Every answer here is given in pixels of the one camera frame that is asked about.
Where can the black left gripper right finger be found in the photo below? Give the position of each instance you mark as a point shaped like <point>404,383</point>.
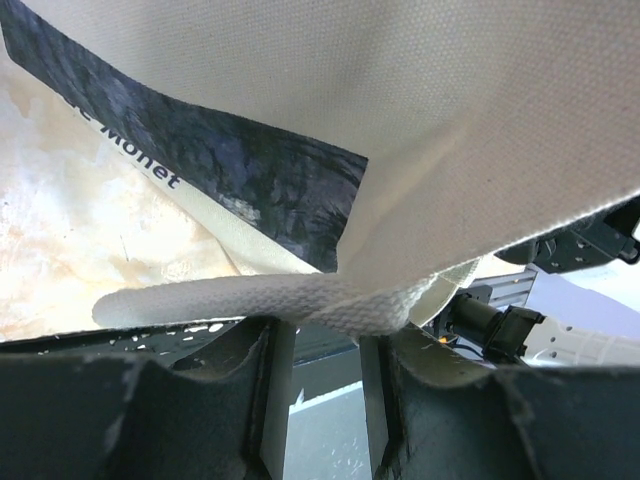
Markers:
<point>433,414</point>

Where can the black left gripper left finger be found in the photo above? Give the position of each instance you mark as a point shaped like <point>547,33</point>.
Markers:
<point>219,413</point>

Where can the cream canvas tote bag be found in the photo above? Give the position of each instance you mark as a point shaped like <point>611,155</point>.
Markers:
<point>343,163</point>

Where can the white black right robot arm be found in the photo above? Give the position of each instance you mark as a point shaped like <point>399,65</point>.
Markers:
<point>574,303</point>

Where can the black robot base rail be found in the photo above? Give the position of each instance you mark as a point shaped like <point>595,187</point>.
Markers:
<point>171,343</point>

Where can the aluminium frame rail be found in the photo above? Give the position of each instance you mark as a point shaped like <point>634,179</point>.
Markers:
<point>509,290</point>

